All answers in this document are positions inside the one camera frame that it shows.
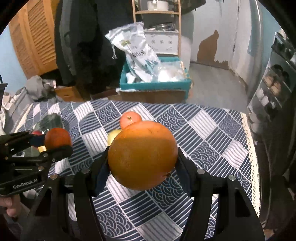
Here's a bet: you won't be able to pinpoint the clear plastic bag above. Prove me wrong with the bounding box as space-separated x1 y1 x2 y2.
153 61 187 82

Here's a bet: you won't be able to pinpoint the wooden shelf unit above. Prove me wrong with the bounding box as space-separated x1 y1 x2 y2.
132 1 182 57

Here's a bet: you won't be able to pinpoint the left hand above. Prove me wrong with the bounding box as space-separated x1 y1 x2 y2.
0 195 22 218

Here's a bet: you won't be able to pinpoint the teal storage box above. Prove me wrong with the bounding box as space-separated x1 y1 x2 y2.
119 57 192 93

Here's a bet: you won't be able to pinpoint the small tangerine far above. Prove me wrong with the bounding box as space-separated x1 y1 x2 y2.
119 111 142 130

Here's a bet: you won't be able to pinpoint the large orange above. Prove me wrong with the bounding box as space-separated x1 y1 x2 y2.
107 120 178 190

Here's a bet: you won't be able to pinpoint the grey printed bag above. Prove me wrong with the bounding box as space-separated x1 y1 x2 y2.
2 87 34 133

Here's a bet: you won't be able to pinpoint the white printed plastic bag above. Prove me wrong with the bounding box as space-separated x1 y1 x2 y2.
105 22 160 82

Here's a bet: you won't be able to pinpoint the small tangerine dark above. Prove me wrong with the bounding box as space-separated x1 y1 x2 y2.
44 128 72 150

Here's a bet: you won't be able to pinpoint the navy white patterned tablecloth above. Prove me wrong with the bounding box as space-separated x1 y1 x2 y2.
16 100 260 240

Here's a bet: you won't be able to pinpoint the yellow pear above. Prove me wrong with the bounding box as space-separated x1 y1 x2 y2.
107 129 121 146

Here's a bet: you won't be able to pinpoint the shiny red apple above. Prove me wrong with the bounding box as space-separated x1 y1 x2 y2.
31 130 43 136

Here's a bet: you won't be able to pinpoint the cardboard box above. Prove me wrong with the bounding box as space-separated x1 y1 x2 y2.
118 90 186 104

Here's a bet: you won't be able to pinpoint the shoe rack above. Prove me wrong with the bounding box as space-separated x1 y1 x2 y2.
247 30 295 134

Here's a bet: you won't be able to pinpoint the dark hanging clothes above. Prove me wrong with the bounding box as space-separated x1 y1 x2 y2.
54 1 133 94

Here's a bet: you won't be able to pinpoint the wooden low box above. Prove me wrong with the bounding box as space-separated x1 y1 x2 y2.
55 86 83 102

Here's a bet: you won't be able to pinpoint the glass fruit plate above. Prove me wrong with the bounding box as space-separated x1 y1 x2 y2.
15 113 64 157

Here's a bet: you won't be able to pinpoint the grey crumpled cloth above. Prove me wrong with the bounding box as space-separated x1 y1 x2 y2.
25 75 56 102

